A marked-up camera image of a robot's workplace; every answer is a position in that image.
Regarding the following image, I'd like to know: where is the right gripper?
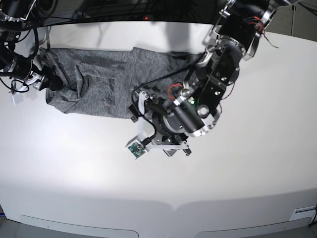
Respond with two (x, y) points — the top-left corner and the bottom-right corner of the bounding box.
(9, 70), (64, 94)

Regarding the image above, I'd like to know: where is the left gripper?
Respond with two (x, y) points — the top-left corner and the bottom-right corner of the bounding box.
(131, 90), (192, 157)

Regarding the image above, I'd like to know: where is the grey long-sleeve T-shirt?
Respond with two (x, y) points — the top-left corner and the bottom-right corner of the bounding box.
(40, 48), (200, 119)

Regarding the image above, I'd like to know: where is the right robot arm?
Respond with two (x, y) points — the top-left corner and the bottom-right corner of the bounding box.
(0, 0), (63, 95)

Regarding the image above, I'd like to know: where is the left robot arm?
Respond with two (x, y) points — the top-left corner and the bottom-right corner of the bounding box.
(126, 0), (296, 158)

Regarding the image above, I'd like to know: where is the black power strip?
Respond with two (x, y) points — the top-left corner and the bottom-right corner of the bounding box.
(92, 14), (189, 22)

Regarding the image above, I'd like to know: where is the thin metal stand rod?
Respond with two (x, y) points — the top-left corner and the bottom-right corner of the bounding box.
(291, 0), (317, 38)

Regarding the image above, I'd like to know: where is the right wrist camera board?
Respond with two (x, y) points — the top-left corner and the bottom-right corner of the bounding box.
(11, 92), (24, 106)

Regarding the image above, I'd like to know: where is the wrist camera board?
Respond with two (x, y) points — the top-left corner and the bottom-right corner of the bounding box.
(126, 139), (147, 160)
(11, 92), (24, 106)

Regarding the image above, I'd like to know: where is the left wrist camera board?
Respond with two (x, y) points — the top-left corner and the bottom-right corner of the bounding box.
(126, 139), (147, 160)

